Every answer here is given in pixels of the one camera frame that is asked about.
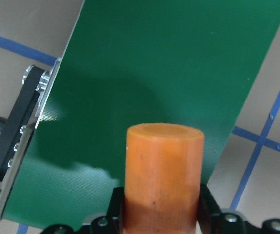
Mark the plain orange cylinder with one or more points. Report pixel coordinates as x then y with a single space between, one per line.
162 178

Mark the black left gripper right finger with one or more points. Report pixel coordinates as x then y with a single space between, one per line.
208 212

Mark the green conveyor belt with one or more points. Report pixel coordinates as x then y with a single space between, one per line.
189 62

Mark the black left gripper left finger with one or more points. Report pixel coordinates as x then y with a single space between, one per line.
116 209

